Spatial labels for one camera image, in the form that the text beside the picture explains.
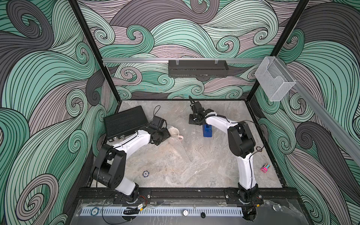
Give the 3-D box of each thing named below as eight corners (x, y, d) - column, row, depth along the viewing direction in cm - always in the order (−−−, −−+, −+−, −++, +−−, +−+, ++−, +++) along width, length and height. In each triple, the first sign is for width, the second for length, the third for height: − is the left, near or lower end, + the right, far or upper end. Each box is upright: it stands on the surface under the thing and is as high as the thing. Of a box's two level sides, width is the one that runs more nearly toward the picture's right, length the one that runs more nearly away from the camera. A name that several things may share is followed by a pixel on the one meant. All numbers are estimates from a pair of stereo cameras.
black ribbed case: (110, 143, 96) (107, 138, 91) (106, 122, 108) (102, 117, 103) (150, 127, 105) (149, 122, 100) (142, 109, 116) (140, 104, 111)
